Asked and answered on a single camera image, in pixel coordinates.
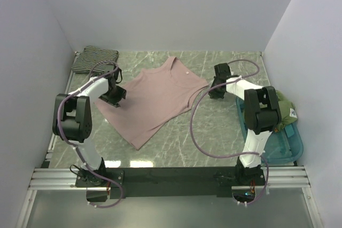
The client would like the pink tank top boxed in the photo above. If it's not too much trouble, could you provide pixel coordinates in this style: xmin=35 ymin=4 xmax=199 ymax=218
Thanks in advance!
xmin=95 ymin=57 xmax=208 ymax=150

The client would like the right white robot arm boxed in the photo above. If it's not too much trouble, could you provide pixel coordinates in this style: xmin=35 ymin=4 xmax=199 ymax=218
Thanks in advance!
xmin=209 ymin=63 xmax=282 ymax=185

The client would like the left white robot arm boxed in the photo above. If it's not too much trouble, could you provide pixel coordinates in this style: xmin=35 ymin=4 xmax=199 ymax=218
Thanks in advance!
xmin=52 ymin=61 xmax=127 ymax=186

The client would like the striped folded tank top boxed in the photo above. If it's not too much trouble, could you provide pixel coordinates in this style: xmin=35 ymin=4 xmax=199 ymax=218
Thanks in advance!
xmin=72 ymin=46 xmax=119 ymax=74

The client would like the green tank top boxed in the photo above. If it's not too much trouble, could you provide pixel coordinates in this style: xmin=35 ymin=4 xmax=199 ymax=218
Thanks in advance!
xmin=275 ymin=90 xmax=298 ymax=132

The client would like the teal plastic bin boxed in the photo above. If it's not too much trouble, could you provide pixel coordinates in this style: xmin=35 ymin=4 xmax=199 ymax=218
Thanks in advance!
xmin=235 ymin=97 xmax=305 ymax=164

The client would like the black base beam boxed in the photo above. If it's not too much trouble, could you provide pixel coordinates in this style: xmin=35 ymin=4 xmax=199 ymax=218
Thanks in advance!
xmin=75 ymin=167 xmax=266 ymax=199

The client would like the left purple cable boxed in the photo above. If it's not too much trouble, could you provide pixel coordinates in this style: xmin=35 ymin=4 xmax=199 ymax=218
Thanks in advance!
xmin=58 ymin=61 xmax=126 ymax=209

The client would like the purple cable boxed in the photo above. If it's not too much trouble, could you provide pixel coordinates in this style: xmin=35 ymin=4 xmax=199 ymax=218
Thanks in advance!
xmin=189 ymin=59 xmax=269 ymax=209
xmin=58 ymin=61 xmax=126 ymax=209

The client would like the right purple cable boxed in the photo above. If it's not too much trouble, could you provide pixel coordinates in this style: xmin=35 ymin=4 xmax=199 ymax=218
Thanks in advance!
xmin=189 ymin=59 xmax=269 ymax=209

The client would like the aluminium rail frame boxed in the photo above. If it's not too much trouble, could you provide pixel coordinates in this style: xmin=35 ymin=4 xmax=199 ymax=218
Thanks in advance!
xmin=17 ymin=51 xmax=312 ymax=227

